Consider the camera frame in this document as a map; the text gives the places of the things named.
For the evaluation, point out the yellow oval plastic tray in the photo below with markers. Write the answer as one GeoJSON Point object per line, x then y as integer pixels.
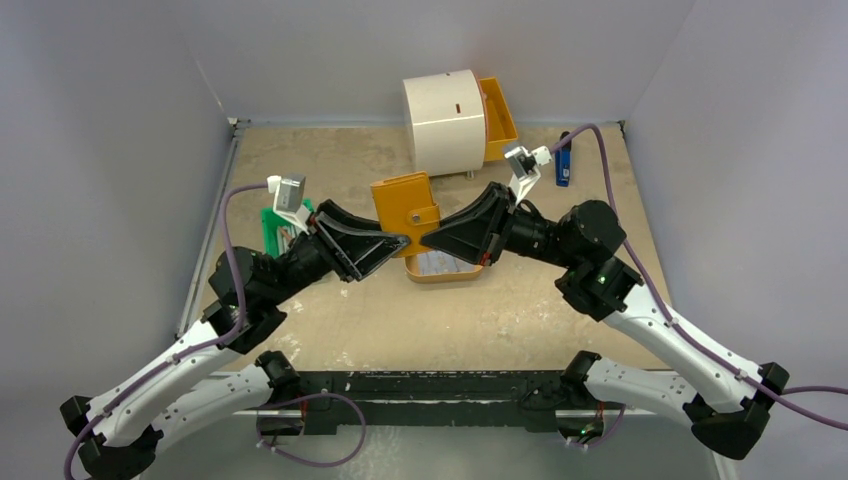
{"type": "Point", "coordinates": [468, 272]}

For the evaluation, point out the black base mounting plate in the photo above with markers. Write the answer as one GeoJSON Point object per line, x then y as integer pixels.
{"type": "Point", "coordinates": [538, 401]}

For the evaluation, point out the green plastic bin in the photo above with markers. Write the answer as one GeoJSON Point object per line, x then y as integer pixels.
{"type": "Point", "coordinates": [282, 224]}

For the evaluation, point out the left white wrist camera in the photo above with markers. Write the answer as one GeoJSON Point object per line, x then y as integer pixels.
{"type": "Point", "coordinates": [288, 196]}

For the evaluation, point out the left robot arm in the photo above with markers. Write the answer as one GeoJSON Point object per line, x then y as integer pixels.
{"type": "Point", "coordinates": [118, 434]}

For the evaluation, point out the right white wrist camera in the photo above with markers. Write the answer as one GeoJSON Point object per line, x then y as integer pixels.
{"type": "Point", "coordinates": [525, 166]}

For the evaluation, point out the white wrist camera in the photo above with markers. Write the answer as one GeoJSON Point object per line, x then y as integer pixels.
{"type": "Point", "coordinates": [288, 196]}
{"type": "Point", "coordinates": [525, 166]}

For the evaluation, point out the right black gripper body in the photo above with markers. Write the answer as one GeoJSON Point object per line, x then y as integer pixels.
{"type": "Point", "coordinates": [499, 223]}

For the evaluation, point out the cream round drawer cabinet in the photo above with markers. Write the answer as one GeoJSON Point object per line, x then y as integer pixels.
{"type": "Point", "coordinates": [446, 124]}

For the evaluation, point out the yellow leather card holder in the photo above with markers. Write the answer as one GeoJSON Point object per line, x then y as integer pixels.
{"type": "Point", "coordinates": [405, 205]}

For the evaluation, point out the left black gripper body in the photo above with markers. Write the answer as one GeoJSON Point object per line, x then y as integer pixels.
{"type": "Point", "coordinates": [316, 256]}

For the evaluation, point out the yellow open drawer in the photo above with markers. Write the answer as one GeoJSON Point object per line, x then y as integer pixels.
{"type": "Point", "coordinates": [500, 127]}

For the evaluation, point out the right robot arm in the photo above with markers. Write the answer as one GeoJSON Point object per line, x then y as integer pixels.
{"type": "Point", "coordinates": [723, 398]}

